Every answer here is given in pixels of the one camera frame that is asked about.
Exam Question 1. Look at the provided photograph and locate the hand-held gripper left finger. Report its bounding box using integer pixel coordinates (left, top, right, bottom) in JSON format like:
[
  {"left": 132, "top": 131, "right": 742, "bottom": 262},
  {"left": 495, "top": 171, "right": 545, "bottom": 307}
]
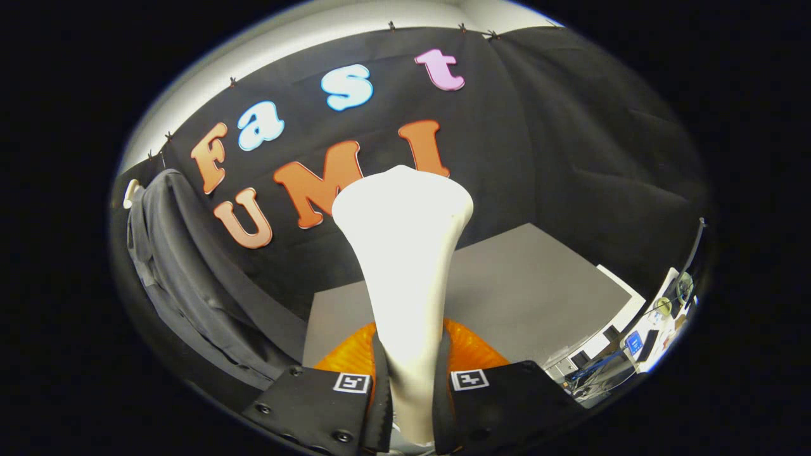
[{"left": 241, "top": 320, "right": 394, "bottom": 454}]

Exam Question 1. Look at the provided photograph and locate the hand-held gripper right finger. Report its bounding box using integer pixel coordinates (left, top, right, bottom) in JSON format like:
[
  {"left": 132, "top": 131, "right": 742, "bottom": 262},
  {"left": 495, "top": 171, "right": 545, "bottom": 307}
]
[{"left": 433, "top": 319, "right": 587, "bottom": 454}]

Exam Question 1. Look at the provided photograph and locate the gray button shirt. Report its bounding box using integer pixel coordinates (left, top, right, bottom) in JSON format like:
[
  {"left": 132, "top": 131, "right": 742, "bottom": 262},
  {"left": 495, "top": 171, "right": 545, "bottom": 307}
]
[{"left": 126, "top": 168, "right": 309, "bottom": 391}]

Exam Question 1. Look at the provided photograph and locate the cluttered white desk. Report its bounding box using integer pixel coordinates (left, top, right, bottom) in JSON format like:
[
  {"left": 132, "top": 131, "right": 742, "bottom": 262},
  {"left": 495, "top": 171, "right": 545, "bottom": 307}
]
[{"left": 567, "top": 266, "right": 699, "bottom": 407}]

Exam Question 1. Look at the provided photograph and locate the row of small black clips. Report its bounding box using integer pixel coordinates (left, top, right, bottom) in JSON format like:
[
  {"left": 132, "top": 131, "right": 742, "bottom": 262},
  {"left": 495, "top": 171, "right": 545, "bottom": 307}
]
[{"left": 147, "top": 21, "right": 502, "bottom": 160}]

